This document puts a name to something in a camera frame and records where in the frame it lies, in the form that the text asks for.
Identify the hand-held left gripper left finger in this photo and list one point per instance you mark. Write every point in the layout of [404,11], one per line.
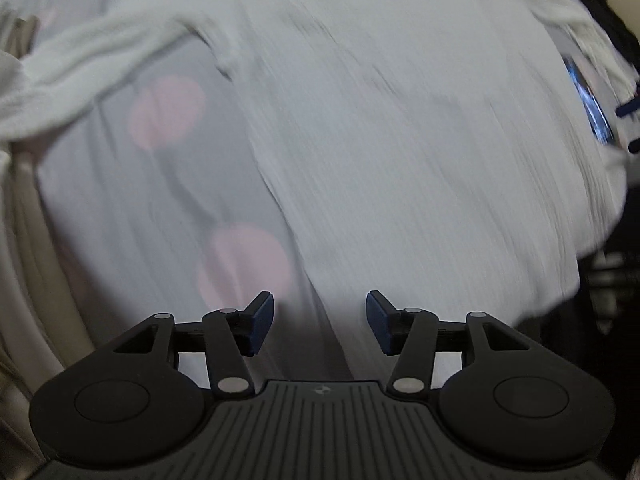
[262,320]

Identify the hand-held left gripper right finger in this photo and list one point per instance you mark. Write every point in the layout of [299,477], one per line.
[377,320]

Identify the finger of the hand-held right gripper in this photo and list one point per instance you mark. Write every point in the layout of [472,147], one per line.
[630,109]
[635,146]

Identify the white textured garment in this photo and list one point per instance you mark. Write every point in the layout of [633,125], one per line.
[400,160]

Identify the dark glossy object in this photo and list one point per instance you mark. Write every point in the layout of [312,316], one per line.
[590,105]

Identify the bed with polka-dot sheet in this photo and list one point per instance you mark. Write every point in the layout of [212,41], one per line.
[150,200]

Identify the beige folded garment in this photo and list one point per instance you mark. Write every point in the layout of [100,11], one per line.
[30,285]

